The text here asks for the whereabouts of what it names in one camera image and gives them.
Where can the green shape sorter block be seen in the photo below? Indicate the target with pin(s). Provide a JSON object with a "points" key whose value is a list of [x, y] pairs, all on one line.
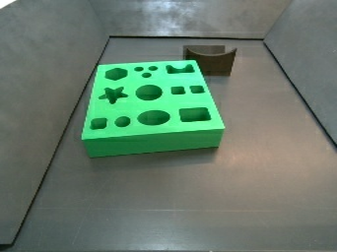
{"points": [[149, 107]]}

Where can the dark curved block piece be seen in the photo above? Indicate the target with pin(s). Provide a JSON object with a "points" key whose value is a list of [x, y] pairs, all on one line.
{"points": [[213, 60]]}

